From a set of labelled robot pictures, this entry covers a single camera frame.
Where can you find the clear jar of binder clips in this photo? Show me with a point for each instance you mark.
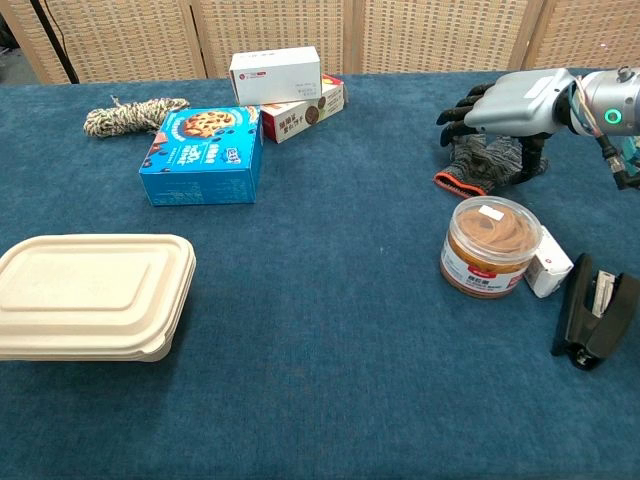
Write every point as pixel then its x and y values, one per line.
pixel 632 152

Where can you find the beige twine bundle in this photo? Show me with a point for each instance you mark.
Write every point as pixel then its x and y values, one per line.
pixel 132 116

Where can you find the black tripod stand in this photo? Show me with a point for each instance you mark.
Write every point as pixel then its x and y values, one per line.
pixel 52 40

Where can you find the grey knitted work glove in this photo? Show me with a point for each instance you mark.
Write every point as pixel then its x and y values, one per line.
pixel 475 162

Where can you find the black stapler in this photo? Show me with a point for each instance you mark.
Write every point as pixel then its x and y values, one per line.
pixel 595 312

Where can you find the woven folding screen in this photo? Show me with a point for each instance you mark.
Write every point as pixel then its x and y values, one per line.
pixel 320 35

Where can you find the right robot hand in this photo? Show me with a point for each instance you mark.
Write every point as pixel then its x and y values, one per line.
pixel 510 107

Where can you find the clear jar of rubber bands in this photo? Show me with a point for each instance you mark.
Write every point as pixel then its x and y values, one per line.
pixel 487 247

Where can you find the beige lidded food container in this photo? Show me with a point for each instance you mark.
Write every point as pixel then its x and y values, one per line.
pixel 92 297

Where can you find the white cardboard box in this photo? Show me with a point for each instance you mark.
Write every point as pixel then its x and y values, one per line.
pixel 276 74

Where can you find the red and white snack box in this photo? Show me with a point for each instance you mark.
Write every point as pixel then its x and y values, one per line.
pixel 302 116

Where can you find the blue cookie box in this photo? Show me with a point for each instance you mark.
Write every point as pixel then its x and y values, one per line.
pixel 202 157

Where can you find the small white box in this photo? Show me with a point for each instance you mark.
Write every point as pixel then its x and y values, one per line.
pixel 547 265

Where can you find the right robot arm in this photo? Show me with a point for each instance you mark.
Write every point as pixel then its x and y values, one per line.
pixel 607 107

